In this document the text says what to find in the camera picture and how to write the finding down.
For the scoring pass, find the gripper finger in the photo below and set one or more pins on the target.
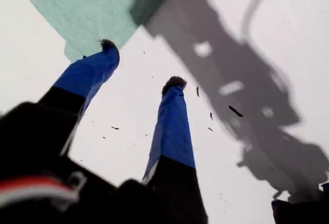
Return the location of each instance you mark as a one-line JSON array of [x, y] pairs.
[[87, 75], [174, 131]]

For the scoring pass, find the pale green T-shirt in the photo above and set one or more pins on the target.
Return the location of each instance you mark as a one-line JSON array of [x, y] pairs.
[[90, 10]]

